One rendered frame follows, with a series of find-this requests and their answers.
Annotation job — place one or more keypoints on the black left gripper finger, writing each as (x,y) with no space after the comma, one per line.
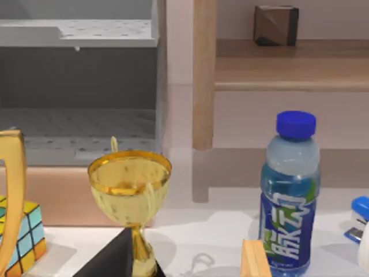
(115,259)

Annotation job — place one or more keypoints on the gold trophy cup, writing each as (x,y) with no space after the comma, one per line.
(129,179)

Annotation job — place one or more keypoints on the colourful puzzle cube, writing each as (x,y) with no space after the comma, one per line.
(30,228)

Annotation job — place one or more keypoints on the large gold trophy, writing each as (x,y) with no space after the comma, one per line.
(14,184)

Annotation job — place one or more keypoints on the pale wooden block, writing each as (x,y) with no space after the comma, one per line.
(253,259)

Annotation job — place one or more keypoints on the blue bottle with blue cap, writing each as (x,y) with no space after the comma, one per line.
(289,202)

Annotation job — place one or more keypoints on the wooden open shelf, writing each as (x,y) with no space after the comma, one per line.
(203,72)

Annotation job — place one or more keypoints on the blue stapler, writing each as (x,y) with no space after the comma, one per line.
(360,206)

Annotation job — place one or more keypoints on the dark brown wooden cube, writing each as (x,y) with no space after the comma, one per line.
(274,26)

